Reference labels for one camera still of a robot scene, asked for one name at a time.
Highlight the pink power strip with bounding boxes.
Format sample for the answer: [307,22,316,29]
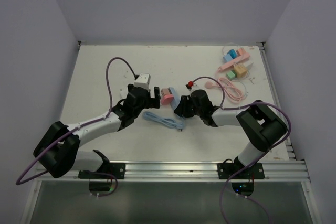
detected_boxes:
[217,47,250,72]

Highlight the aluminium front rail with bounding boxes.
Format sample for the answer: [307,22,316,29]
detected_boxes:
[34,159,310,183]

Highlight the green charger plug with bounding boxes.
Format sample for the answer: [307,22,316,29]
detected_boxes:
[226,70,237,80]

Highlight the brown pink USB charger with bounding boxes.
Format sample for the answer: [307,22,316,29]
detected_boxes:
[161,88,171,96]

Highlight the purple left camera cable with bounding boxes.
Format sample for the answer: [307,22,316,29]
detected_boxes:
[15,57,137,185]

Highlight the purple camera cable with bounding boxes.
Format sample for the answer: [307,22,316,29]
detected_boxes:
[185,76,292,224]
[15,57,137,185]

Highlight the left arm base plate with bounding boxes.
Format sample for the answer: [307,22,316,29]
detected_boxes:
[78,162,126,179]

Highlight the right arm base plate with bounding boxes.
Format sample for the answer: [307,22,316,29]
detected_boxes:
[217,162,265,179]

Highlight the light blue power strip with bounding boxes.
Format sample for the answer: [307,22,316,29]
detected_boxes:
[169,87,184,120]

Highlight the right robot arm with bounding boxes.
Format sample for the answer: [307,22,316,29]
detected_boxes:
[174,89,289,178]

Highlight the blue cube socket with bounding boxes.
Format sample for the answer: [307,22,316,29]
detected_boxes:
[228,49,238,59]

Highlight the light blue coiled cable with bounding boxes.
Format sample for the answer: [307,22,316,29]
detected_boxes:
[142,111,185,132]

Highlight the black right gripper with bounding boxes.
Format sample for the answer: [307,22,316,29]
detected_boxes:
[174,96,203,118]

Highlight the light blue charger plug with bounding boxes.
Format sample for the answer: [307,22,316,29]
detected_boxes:
[223,54,233,63]

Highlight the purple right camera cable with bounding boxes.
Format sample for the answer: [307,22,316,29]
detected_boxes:
[185,76,292,224]

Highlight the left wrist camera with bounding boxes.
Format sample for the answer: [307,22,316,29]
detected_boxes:
[134,73,151,90]

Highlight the thin white charging cable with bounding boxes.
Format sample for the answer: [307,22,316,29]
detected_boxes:
[222,45,257,98]

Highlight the yellow cube socket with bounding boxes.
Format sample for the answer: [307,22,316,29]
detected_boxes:
[234,65,248,79]

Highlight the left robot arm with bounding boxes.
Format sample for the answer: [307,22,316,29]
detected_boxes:
[33,84,161,178]

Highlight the pink adapter plug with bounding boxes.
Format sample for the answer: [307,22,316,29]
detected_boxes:
[160,94,174,105]

